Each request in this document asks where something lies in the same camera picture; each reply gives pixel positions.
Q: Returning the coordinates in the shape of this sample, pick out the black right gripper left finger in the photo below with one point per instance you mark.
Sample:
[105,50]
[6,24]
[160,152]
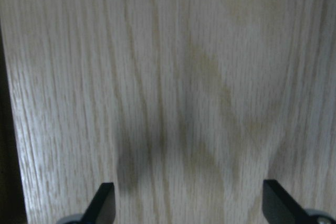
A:
[102,208]

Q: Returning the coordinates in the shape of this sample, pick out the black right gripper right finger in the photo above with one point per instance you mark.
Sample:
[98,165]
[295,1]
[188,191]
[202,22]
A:
[279,207]

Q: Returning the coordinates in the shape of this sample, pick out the light wooden drawer cabinet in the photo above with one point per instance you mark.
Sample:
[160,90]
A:
[186,105]

